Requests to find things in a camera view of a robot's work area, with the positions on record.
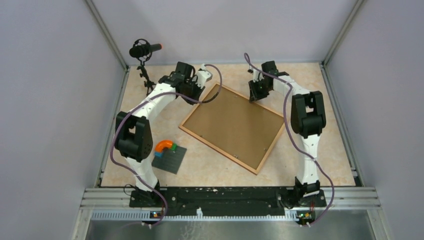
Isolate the red wooden photo frame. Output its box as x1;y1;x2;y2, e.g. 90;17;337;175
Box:
179;83;285;175

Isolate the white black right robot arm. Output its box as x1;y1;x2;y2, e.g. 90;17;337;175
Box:
248;61;327;206

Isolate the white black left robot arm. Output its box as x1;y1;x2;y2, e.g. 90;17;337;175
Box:
113;61;213;207

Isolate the black microphone tripod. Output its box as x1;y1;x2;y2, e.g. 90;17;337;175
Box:
137;63;156;96

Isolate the green lego brick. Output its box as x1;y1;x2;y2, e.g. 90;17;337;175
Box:
169;143;178;151

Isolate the orange curved lego piece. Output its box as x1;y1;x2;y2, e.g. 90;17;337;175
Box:
154;140;175;153

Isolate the blue lego brick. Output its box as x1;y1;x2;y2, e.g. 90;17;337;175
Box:
154;151;164;158

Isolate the grey lego baseplate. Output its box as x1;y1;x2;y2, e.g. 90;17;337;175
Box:
152;146;187;175

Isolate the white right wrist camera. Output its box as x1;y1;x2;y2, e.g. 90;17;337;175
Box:
247;66;265;83

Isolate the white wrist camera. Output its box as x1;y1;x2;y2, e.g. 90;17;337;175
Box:
196;64;213;88
247;66;265;83

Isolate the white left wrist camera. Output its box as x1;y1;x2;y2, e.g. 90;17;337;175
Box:
196;64;213;88

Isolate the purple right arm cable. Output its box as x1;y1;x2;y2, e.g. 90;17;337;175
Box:
244;52;335;228

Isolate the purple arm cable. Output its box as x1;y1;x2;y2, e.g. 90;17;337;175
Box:
244;52;335;228
109;63;223;229

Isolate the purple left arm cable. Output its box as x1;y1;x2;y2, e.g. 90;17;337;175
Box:
109;63;223;229

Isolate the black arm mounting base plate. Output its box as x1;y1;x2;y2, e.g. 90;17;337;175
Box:
129;186;327;217

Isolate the aluminium front rail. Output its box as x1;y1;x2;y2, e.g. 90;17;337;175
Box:
80;187;381;223

